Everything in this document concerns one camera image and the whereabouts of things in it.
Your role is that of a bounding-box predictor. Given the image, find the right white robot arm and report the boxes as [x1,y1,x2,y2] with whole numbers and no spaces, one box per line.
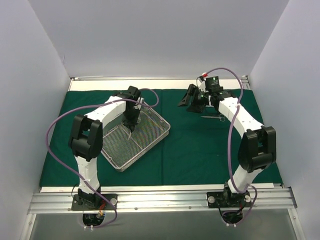
[178,84,277,207]

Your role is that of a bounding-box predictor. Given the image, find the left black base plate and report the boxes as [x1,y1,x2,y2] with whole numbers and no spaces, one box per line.
[71,193,118,211]

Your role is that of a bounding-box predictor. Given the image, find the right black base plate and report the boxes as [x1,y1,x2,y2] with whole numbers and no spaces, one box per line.
[206,191,252,208]

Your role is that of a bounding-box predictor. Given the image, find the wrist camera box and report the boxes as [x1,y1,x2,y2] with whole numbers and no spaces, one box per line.
[200,76,223,93]
[134,97,144,110]

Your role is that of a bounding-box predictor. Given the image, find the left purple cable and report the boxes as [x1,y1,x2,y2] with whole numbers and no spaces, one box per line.
[44,87,160,228]

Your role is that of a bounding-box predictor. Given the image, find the green surgical drape cloth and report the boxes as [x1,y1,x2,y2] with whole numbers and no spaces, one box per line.
[39,89,284,188]

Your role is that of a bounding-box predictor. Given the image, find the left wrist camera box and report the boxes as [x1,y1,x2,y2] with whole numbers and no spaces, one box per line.
[134,97,144,110]

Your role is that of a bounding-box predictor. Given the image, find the metal mesh instrument tray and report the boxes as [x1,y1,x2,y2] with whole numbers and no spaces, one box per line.
[101,106,171,172]

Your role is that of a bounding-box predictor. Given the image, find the aluminium front rail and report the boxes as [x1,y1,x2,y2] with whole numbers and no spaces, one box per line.
[28,183,297,214]

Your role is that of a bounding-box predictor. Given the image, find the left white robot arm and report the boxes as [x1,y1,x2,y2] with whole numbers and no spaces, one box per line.
[68,86,144,210]

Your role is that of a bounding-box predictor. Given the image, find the steel surgical forceps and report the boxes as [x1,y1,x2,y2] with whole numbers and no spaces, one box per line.
[201,114,226,122]

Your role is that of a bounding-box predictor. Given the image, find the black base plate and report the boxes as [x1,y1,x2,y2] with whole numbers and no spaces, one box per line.
[206,191,252,208]
[71,193,118,211]

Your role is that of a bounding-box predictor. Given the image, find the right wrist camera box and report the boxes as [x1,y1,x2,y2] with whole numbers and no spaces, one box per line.
[200,76,223,93]

